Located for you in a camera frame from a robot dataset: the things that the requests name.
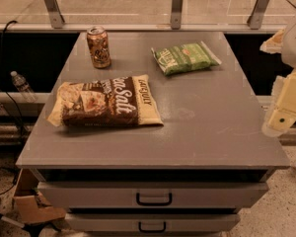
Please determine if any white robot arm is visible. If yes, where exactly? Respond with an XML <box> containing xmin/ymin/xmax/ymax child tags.
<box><xmin>259</xmin><ymin>15</ymin><xmax>296</xmax><ymax>137</ymax></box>

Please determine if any brown sea salt chip bag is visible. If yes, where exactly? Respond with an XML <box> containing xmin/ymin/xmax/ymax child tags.
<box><xmin>47</xmin><ymin>75</ymin><xmax>163</xmax><ymax>126</ymax></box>

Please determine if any green chip bag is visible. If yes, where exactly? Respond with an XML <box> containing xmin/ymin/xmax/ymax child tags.
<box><xmin>151</xmin><ymin>41</ymin><xmax>222</xmax><ymax>76</ymax></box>

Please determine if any grey upper drawer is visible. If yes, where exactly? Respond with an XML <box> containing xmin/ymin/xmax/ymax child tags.
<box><xmin>38</xmin><ymin>182</ymin><xmax>268</xmax><ymax>208</ymax></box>

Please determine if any grey drawer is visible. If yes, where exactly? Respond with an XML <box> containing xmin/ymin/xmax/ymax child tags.
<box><xmin>65</xmin><ymin>213</ymin><xmax>240</xmax><ymax>234</ymax></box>
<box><xmin>38</xmin><ymin>182</ymin><xmax>268</xmax><ymax>208</ymax></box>

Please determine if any brown soda can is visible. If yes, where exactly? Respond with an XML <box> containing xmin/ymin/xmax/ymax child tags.
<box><xmin>87</xmin><ymin>26</ymin><xmax>111</xmax><ymax>69</ymax></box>

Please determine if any grey lower drawer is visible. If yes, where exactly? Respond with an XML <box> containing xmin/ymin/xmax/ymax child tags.
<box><xmin>65</xmin><ymin>213</ymin><xmax>240</xmax><ymax>234</ymax></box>

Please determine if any clear plastic water bottle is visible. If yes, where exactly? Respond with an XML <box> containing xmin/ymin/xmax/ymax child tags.
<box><xmin>10</xmin><ymin>71</ymin><xmax>37</xmax><ymax>103</ymax></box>

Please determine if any cardboard box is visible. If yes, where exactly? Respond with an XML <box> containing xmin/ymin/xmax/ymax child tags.
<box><xmin>13</xmin><ymin>170</ymin><xmax>66</xmax><ymax>224</ymax></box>

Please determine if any black upper drawer handle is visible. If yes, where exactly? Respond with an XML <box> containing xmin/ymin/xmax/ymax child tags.
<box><xmin>135</xmin><ymin>193</ymin><xmax>173</xmax><ymax>206</ymax></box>

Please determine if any black drawer handle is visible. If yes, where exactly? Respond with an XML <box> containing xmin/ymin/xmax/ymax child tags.
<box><xmin>138</xmin><ymin>222</ymin><xmax>167</xmax><ymax>234</ymax></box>
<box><xmin>135</xmin><ymin>193</ymin><xmax>173</xmax><ymax>206</ymax></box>

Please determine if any black lower drawer handle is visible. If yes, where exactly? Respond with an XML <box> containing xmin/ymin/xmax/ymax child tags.
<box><xmin>138</xmin><ymin>222</ymin><xmax>167</xmax><ymax>234</ymax></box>

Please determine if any middle metal railing bracket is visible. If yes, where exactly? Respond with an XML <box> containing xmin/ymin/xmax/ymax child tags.
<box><xmin>170</xmin><ymin>0</ymin><xmax>184</xmax><ymax>30</ymax></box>

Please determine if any metal railing bracket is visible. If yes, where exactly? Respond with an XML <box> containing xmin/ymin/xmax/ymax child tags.
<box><xmin>43</xmin><ymin>0</ymin><xmax>65</xmax><ymax>29</ymax></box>
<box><xmin>247</xmin><ymin>0</ymin><xmax>270</xmax><ymax>30</ymax></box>
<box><xmin>170</xmin><ymin>0</ymin><xmax>184</xmax><ymax>30</ymax></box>

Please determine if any right metal railing bracket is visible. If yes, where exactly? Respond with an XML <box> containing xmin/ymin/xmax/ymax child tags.
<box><xmin>247</xmin><ymin>0</ymin><xmax>270</xmax><ymax>30</ymax></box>

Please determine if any left metal railing bracket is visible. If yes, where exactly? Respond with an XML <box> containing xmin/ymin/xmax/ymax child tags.
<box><xmin>43</xmin><ymin>0</ymin><xmax>65</xmax><ymax>29</ymax></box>

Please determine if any black cable left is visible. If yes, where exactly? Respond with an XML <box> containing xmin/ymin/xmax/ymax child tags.
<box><xmin>0</xmin><ymin>19</ymin><xmax>31</xmax><ymax>143</ymax></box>

